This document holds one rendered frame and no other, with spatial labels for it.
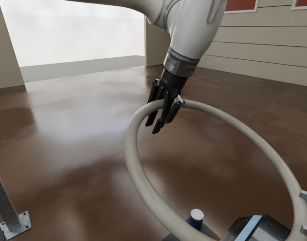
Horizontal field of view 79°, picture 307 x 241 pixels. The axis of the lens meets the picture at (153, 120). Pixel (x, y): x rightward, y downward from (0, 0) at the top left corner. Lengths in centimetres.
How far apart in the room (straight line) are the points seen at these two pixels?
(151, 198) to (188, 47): 35
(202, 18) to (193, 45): 6
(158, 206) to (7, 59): 624
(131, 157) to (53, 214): 167
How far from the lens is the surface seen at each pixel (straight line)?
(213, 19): 50
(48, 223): 198
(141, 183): 37
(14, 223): 202
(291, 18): 686
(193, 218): 167
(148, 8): 60
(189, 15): 49
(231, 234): 90
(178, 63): 51
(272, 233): 89
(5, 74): 649
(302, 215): 58
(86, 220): 189
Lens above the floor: 146
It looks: 26 degrees down
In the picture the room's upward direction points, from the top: straight up
